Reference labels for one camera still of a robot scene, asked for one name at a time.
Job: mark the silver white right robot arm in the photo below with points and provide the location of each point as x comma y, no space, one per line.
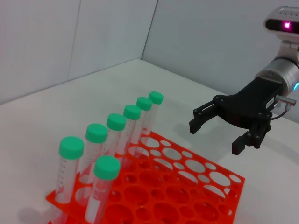
282,70

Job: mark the orange plastic test tube rack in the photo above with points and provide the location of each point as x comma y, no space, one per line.
177,196

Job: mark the green capped clear test tube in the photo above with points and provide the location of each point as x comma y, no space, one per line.
96,133
144,103
106,166
156,97
132,112
116,121
71,147

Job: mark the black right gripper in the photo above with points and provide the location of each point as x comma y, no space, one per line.
247,105

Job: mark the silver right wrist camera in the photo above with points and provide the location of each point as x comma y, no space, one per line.
282,23

